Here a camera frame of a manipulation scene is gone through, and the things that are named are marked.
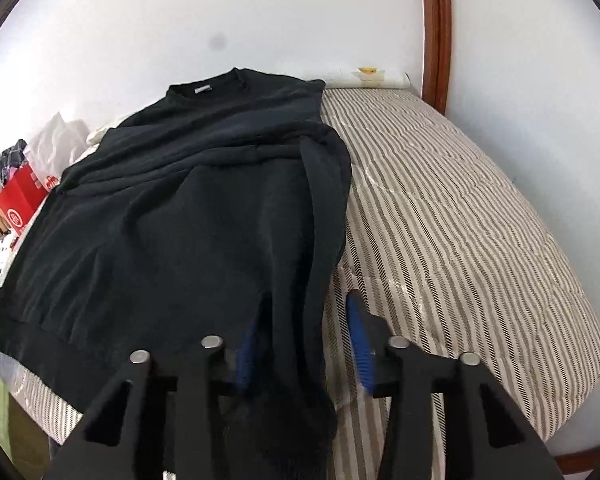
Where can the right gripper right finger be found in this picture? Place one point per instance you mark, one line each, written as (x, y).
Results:
(486, 436)

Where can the red paper shopping bag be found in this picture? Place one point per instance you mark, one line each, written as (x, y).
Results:
(22, 195)

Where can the plaid dark cloth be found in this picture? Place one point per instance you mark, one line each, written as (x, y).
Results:
(11, 159)

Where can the striped bed quilt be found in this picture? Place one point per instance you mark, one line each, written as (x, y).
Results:
(444, 246)

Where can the black sweater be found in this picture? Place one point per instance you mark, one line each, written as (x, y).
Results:
(218, 210)

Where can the white Miniso plastic bag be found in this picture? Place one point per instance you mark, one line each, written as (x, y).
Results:
(56, 147)

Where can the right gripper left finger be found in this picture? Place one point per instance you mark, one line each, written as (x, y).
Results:
(178, 415)

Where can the wooden door frame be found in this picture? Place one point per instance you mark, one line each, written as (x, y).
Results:
(438, 32)

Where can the white patterned pillow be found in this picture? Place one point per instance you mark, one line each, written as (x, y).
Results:
(368, 78)

